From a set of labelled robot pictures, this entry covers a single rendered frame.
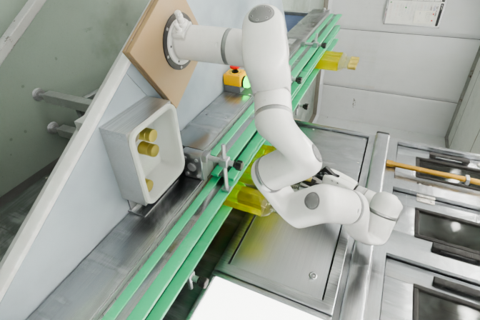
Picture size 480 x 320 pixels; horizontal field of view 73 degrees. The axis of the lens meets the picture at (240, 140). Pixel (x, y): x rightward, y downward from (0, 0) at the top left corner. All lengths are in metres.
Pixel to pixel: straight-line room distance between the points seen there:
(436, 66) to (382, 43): 1.03
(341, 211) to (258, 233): 0.42
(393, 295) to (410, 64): 6.18
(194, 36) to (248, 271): 0.67
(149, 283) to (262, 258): 0.36
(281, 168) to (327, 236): 0.47
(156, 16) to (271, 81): 0.35
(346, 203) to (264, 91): 0.30
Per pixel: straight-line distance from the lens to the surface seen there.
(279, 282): 0.99
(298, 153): 0.64
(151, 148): 0.86
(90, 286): 0.85
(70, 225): 0.83
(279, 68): 0.68
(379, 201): 0.94
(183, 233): 0.90
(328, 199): 0.71
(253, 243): 1.07
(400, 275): 1.13
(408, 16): 6.77
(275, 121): 0.67
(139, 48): 0.84
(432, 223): 1.32
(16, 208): 1.50
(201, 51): 0.88
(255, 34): 0.72
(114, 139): 0.79
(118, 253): 0.88
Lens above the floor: 1.31
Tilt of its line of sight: 21 degrees down
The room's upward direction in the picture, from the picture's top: 103 degrees clockwise
